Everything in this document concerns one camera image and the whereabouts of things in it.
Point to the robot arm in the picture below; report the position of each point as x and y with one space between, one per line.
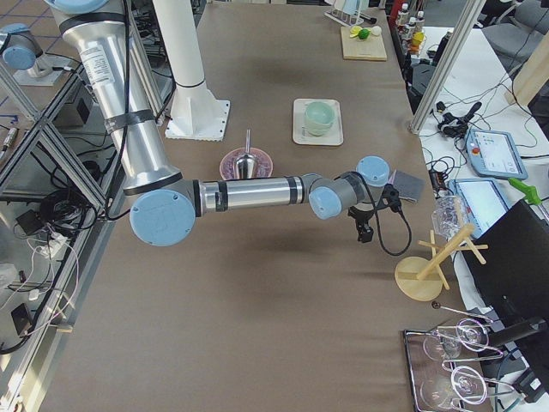
165 205

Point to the green bowl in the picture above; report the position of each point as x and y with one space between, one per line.
311 123
319 112
317 132

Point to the wine glass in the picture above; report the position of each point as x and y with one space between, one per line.
453 391
447 342

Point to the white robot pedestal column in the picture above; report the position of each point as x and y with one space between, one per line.
177 26

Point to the blue teach pendant tablet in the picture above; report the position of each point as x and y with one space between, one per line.
494 154

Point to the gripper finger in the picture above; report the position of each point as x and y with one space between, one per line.
365 233

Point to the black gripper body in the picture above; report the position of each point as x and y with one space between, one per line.
358 214

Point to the wine glass upper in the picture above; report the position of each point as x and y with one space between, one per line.
447 342

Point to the black monitor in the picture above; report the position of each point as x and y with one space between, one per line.
514 280

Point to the grey purple folded cloth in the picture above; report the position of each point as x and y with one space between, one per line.
410 187

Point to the wine glass lower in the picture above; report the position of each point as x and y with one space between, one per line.
453 391

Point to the cream rabbit serving tray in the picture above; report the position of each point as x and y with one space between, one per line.
300 135

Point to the wooden cutting board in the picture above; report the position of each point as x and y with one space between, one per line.
370 49

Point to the green lime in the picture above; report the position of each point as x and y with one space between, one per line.
364 33

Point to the pink bowl with ice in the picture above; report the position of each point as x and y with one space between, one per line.
264 169

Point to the green bowl on tray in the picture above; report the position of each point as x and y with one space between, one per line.
317 132

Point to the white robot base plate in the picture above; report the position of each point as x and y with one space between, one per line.
202 120

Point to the wooden mug tree stand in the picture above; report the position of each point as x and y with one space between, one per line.
423 279

